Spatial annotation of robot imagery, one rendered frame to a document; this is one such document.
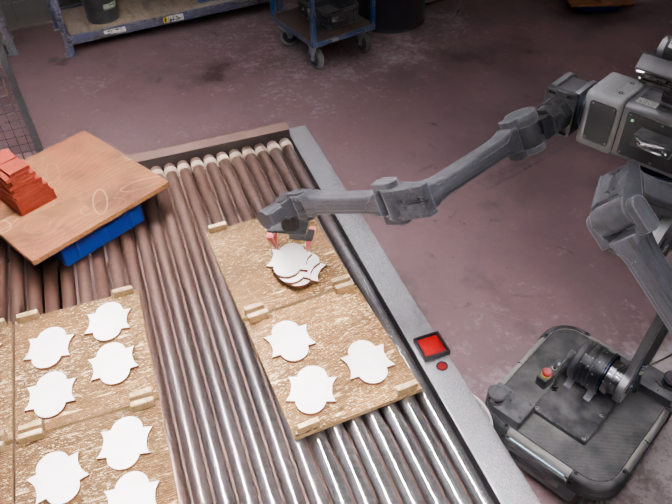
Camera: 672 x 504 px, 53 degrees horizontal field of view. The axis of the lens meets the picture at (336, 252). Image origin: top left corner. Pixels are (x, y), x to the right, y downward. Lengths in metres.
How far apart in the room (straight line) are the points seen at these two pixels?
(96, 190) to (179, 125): 2.33
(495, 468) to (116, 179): 1.50
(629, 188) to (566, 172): 2.87
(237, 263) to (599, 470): 1.41
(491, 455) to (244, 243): 1.00
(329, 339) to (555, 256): 1.95
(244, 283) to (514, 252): 1.86
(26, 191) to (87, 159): 0.30
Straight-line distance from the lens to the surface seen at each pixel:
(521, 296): 3.34
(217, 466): 1.69
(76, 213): 2.27
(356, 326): 1.89
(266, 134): 2.64
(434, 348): 1.86
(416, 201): 1.52
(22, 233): 2.26
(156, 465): 1.71
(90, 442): 1.79
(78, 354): 1.98
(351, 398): 1.74
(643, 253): 1.30
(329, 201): 1.73
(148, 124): 4.69
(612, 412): 2.72
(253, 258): 2.11
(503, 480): 1.68
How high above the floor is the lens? 2.36
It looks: 43 degrees down
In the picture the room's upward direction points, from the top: 2 degrees counter-clockwise
